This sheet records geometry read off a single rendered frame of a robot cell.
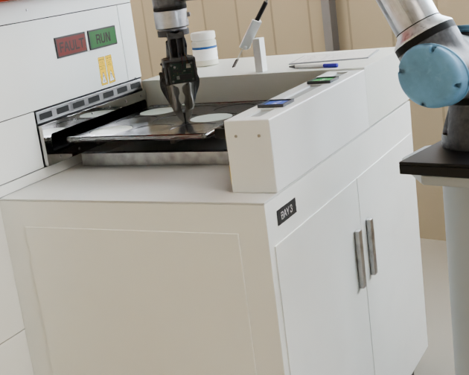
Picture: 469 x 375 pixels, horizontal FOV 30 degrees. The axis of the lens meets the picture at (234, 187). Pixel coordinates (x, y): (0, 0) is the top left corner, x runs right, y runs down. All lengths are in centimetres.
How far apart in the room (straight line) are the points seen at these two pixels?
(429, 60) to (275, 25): 247
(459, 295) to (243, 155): 52
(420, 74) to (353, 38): 221
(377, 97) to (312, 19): 172
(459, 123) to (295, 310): 47
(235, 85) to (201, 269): 69
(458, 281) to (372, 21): 206
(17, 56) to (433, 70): 92
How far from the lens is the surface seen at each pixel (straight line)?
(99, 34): 222
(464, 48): 159
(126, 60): 231
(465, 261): 176
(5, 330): 196
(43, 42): 205
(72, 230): 181
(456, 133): 170
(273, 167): 161
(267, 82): 219
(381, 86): 221
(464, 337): 184
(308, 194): 175
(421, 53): 155
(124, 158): 203
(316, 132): 179
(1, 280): 194
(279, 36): 397
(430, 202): 375
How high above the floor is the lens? 125
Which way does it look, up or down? 15 degrees down
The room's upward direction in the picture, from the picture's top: 7 degrees counter-clockwise
